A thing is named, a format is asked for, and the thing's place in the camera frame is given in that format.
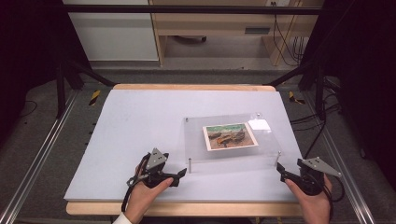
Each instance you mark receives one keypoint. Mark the white cabinet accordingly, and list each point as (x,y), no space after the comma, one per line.
(115,34)

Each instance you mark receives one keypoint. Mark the clear acrylic photo frame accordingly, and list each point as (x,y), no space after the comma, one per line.
(199,146)

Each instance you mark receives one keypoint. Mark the black horizontal bar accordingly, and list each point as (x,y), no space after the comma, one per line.
(186,9)

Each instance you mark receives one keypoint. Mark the person's left hand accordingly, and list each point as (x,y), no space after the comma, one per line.
(141,197)

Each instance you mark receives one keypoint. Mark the yellow clamp left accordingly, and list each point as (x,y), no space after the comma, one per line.
(94,97)

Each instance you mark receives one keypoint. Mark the aluminium floor rail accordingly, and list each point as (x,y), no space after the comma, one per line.
(342,161)
(40,149)

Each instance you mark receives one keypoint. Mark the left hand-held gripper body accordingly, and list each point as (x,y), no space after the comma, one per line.
(154,159)

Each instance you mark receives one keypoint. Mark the yellow clamp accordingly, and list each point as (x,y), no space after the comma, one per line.
(94,97)
(293,98)

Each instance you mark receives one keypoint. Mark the black metal stand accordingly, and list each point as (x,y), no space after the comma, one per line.
(319,93)
(60,90)

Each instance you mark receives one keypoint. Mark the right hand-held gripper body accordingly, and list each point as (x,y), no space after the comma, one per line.
(313,177)

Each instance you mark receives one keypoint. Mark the light wooden desk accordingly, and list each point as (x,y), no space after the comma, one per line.
(214,23)

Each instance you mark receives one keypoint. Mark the white table mat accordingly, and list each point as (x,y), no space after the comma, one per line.
(140,124)

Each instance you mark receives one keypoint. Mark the white shirt sleeve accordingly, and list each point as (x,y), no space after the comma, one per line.
(122,219)

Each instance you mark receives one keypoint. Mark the person's right hand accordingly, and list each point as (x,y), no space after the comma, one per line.
(311,207)

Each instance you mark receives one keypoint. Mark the wooden table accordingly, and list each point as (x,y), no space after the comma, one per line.
(186,209)

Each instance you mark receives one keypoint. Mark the boat painting print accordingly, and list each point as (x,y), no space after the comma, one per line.
(229,137)

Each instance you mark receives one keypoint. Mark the yellow clamp right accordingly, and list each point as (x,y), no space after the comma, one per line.
(293,98)

